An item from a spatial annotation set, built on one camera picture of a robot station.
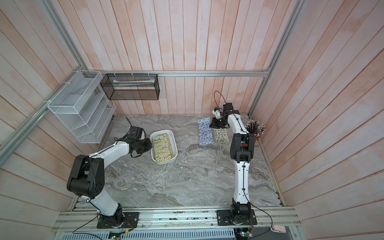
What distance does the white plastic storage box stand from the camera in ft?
2.98

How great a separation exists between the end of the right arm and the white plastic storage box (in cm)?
29

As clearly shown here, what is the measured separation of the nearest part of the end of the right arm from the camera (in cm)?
83
